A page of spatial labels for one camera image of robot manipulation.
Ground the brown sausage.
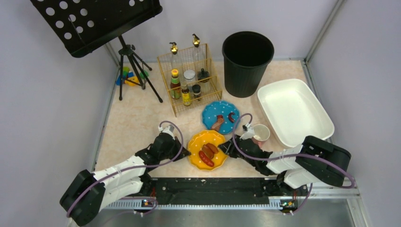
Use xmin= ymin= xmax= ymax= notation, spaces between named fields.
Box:
xmin=202 ymin=145 xmax=214 ymax=160
xmin=206 ymin=143 xmax=218 ymax=154

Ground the black cap spice bottle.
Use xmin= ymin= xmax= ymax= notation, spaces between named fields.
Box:
xmin=192 ymin=84 xmax=201 ymax=101

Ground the pink mug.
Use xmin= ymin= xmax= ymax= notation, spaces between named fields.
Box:
xmin=252 ymin=124 xmax=270 ymax=148

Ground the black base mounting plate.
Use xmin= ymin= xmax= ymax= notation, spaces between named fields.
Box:
xmin=136 ymin=177 xmax=308 ymax=205

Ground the aluminium frame rail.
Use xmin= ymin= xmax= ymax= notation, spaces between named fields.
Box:
xmin=100 ymin=177 xmax=359 ymax=210

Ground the black plastic trash bin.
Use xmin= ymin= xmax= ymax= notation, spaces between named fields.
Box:
xmin=222 ymin=31 xmax=275 ymax=98

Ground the yellow toy block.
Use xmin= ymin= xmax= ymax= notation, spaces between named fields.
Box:
xmin=125 ymin=76 xmax=140 ymax=87

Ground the silver lid shaker jar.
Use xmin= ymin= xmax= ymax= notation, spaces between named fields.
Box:
xmin=183 ymin=70 xmax=196 ymax=92

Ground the brown sausage middle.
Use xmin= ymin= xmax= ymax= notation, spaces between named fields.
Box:
xmin=202 ymin=145 xmax=214 ymax=160

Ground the black tripod stand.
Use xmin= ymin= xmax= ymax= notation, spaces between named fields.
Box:
xmin=118 ymin=35 xmax=163 ymax=103

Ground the lime green toy block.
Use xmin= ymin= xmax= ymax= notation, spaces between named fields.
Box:
xmin=122 ymin=66 xmax=130 ymax=78

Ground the curved dark sausage piece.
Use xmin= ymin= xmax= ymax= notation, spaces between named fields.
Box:
xmin=228 ymin=112 xmax=235 ymax=123

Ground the clear bottle gold pump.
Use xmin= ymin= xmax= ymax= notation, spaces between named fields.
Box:
xmin=192 ymin=34 xmax=206 ymax=73
xmin=170 ymin=42 xmax=184 ymax=82

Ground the black perforated music stand tray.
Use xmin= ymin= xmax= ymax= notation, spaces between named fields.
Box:
xmin=31 ymin=0 xmax=163 ymax=58

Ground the brown sausage rear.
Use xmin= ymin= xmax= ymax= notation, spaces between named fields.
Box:
xmin=206 ymin=143 xmax=218 ymax=154

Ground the small yellow spice bottle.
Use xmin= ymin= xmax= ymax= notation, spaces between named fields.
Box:
xmin=181 ymin=84 xmax=192 ymax=106

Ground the white plastic basin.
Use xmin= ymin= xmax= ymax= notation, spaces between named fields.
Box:
xmin=257 ymin=79 xmax=335 ymax=148

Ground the yellow wire rack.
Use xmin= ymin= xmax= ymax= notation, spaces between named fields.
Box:
xmin=157 ymin=44 xmax=222 ymax=116

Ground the red sausage front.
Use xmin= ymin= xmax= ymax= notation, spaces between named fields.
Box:
xmin=198 ymin=151 xmax=214 ymax=167

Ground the yellow cap sauce bottle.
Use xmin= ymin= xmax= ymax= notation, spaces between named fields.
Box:
xmin=170 ymin=69 xmax=181 ymax=99

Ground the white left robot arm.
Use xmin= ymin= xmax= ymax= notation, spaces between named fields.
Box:
xmin=60 ymin=132 xmax=191 ymax=227

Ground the blue toy block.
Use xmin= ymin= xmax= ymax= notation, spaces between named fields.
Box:
xmin=115 ymin=72 xmax=135 ymax=86

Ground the blue dotted plate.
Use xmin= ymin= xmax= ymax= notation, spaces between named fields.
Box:
xmin=201 ymin=100 xmax=240 ymax=135

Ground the black lid grinder jar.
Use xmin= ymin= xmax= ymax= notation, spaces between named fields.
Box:
xmin=197 ymin=68 xmax=210 ymax=93

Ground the yellow dotted plate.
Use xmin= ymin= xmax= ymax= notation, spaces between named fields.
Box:
xmin=187 ymin=130 xmax=228 ymax=171

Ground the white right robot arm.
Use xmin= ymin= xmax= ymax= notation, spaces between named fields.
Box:
xmin=218 ymin=135 xmax=351 ymax=189

